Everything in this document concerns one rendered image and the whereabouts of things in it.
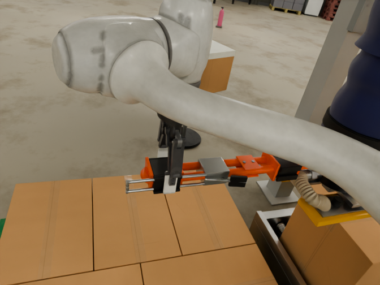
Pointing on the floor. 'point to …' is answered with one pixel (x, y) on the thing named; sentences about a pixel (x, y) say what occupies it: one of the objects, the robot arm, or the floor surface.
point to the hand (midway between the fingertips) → (166, 172)
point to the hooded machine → (312, 7)
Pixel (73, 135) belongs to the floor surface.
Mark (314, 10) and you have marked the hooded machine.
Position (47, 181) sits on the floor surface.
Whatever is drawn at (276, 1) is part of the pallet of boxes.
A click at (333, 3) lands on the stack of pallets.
